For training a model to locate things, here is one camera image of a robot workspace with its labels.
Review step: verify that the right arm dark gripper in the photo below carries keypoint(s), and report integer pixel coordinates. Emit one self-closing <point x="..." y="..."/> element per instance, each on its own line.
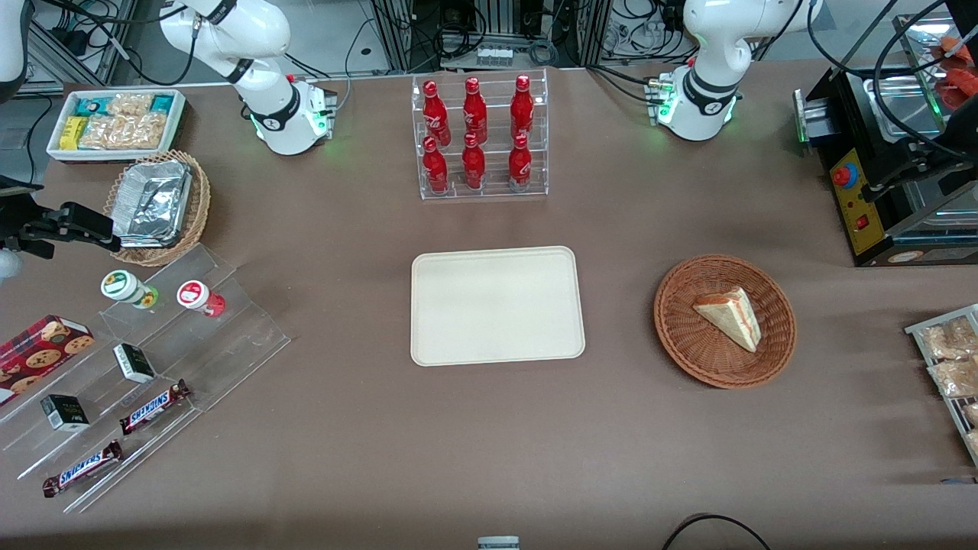
<point x="23" y="220"/>

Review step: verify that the triangle sandwich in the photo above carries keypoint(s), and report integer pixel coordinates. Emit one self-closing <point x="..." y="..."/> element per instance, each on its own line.
<point x="732" y="317"/>

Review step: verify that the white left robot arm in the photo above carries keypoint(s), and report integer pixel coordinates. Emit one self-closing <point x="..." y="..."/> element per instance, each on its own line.
<point x="699" y="53"/>

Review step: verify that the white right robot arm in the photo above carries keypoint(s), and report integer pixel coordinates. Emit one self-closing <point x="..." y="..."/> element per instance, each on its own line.
<point x="260" y="46"/>

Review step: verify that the oval tan wicker basket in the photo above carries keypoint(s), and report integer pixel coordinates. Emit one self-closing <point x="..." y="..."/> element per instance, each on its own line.
<point x="199" y="206"/>

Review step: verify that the cream plastic tray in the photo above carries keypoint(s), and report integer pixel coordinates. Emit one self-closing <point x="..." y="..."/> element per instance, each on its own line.
<point x="497" y="305"/>

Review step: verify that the round brown wicker basket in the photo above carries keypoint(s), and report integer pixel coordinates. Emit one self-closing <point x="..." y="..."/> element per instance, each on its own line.
<point x="688" y="344"/>

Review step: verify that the green lid white cup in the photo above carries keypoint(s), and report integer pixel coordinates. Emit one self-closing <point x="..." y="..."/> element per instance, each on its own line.
<point x="121" y="286"/>

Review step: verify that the stacked foil trays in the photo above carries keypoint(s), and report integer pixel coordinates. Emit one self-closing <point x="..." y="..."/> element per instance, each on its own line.
<point x="153" y="202"/>

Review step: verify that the white snack bin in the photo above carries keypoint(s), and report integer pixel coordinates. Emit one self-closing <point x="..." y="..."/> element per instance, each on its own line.
<point x="53" y="149"/>

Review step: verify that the yellow snack pack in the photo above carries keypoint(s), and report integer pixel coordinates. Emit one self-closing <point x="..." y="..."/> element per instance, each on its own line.
<point x="72" y="133"/>

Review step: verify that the clear bag of crackers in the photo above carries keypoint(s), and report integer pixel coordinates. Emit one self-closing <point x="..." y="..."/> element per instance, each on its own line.
<point x="130" y="105"/>
<point x="122" y="131"/>

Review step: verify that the teal snack pack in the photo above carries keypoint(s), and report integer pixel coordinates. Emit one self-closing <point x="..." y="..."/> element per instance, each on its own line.
<point x="90" y="107"/>
<point x="162" y="104"/>

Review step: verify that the red lid white cup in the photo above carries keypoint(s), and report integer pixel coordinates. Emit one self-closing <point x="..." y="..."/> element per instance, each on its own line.
<point x="195" y="295"/>

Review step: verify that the red plaid cookie box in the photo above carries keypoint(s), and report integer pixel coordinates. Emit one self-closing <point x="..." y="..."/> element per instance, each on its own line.
<point x="38" y="355"/>

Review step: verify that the small black box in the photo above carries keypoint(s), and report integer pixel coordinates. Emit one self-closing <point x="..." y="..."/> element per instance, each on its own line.
<point x="134" y="363"/>
<point x="64" y="412"/>

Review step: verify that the clear acrylic step display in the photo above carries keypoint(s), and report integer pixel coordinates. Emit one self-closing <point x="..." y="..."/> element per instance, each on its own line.
<point x="229" y="336"/>

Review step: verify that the snickers chocolate bar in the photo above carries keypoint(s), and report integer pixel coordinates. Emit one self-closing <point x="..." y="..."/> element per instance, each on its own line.
<point x="153" y="407"/>
<point x="82" y="467"/>

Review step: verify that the red cola bottle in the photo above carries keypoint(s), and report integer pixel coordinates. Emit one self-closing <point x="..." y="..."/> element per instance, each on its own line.
<point x="473" y="165"/>
<point x="435" y="114"/>
<point x="519" y="164"/>
<point x="474" y="113"/>
<point x="522" y="108"/>
<point x="435" y="168"/>

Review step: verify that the clear acrylic bottle rack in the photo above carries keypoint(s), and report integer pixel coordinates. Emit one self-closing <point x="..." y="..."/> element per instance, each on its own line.
<point x="493" y="187"/>

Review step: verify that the grey power strip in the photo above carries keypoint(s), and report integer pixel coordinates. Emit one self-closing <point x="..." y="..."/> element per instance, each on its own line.
<point x="494" y="56"/>

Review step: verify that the small grey object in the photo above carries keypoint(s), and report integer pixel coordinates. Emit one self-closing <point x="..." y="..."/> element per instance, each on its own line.
<point x="498" y="543"/>

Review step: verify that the black machine with yellow panel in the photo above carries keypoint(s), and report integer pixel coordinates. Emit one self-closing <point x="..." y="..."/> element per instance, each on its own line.
<point x="859" y="198"/>

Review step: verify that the glass hot food case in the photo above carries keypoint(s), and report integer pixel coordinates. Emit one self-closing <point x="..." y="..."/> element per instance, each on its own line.
<point x="928" y="30"/>

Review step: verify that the clear bag of snacks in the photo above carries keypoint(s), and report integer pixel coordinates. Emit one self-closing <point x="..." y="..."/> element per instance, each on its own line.
<point x="955" y="378"/>
<point x="947" y="340"/>

